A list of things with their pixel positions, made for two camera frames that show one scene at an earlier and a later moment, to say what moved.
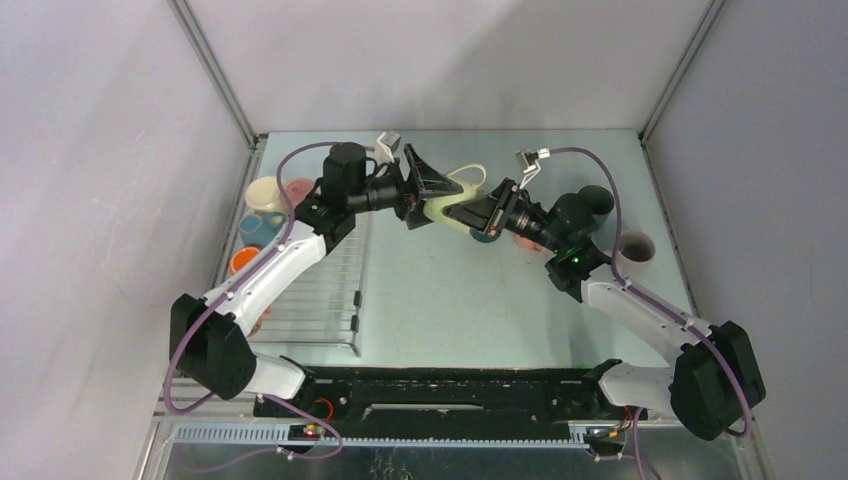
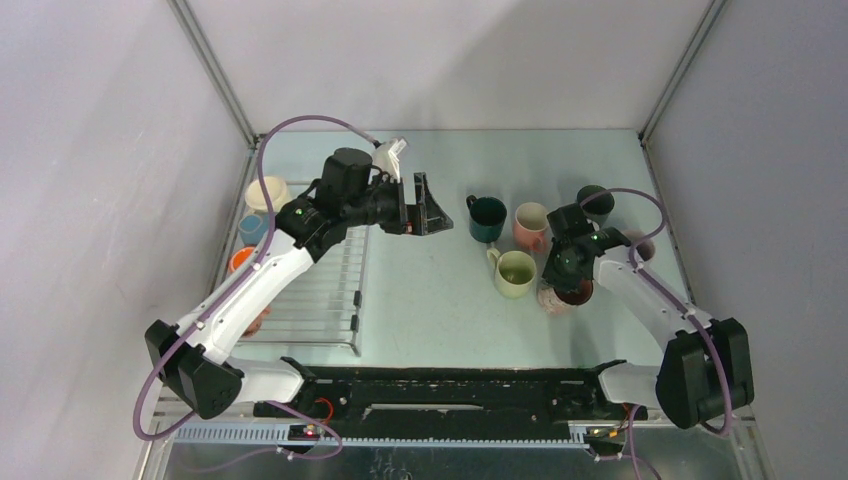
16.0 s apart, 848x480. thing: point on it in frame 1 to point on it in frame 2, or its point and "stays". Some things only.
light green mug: x=433 y=208 to x=514 y=272
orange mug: x=241 y=258 stays
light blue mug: x=259 y=229 stays
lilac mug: x=635 y=255 stays
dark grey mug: x=600 y=201 stays
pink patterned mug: x=297 y=189 to x=549 y=299
